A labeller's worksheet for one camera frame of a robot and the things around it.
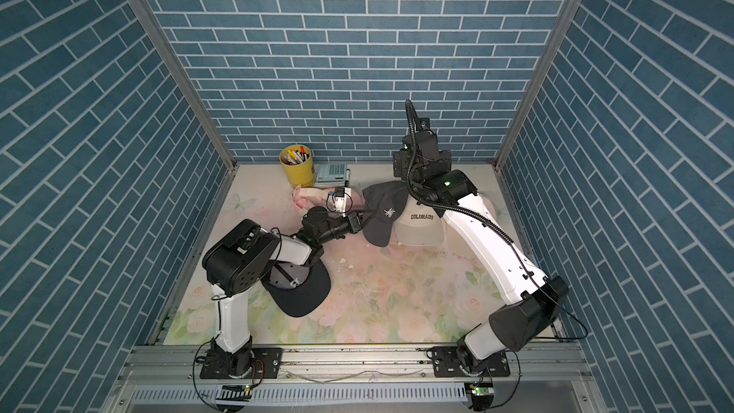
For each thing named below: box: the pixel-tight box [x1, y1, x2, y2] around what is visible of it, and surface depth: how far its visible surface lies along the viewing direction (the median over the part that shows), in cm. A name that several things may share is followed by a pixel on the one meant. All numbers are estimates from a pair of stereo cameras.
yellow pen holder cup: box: [279, 144, 316, 189], surface depth 108 cm
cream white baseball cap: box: [393, 193, 446, 246], surface depth 100 cm
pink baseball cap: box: [292, 187, 365, 214], surface depth 87 cm
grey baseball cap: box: [362, 180, 410, 248], surface depth 91 cm
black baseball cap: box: [259, 260, 332, 318], surface depth 88 cm
